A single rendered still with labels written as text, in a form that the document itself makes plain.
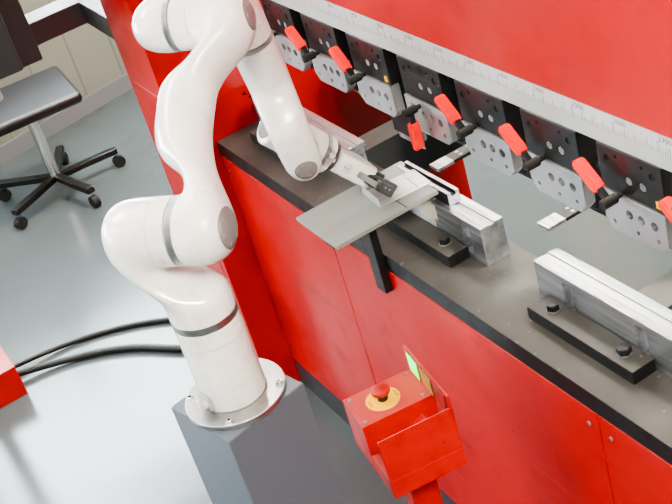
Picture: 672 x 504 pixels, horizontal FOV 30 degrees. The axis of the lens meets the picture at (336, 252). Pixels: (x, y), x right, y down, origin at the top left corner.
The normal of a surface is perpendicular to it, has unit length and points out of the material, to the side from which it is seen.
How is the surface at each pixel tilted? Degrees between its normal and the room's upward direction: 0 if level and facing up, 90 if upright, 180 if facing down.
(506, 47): 90
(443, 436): 90
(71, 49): 90
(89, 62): 90
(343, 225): 0
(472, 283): 0
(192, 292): 32
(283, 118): 59
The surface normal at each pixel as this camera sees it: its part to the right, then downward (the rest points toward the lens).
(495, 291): -0.25, -0.81
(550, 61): -0.83, 0.46
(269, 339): 0.50, 0.36
